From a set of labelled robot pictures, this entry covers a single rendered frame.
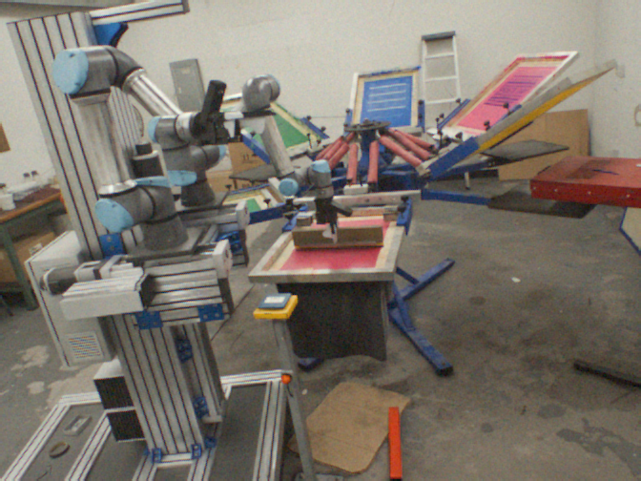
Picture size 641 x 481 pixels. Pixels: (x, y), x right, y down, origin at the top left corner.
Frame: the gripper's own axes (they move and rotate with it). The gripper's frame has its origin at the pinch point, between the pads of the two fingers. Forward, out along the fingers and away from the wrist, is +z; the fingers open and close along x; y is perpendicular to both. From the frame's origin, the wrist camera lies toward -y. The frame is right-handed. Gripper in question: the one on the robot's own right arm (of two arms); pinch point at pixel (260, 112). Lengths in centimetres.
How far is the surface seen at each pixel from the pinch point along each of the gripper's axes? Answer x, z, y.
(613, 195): -130, 83, 43
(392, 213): -118, -9, 50
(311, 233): -86, -36, 53
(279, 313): -34, -23, 69
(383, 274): -63, 6, 62
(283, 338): -40, -26, 81
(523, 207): -148, 47, 53
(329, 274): -59, -15, 62
